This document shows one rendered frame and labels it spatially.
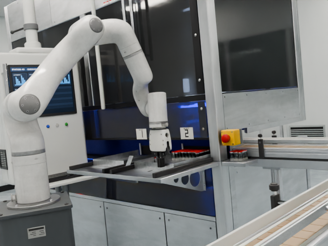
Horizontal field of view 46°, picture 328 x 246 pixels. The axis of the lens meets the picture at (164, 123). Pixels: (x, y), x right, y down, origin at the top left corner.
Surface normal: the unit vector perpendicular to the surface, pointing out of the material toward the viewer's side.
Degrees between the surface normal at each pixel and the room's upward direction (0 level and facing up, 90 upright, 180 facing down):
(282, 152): 90
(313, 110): 90
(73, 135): 90
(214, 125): 90
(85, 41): 122
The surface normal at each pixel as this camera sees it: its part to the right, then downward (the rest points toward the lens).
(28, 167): 0.22, 0.03
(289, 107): 0.72, -0.04
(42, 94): 0.78, -0.31
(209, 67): -0.68, 0.10
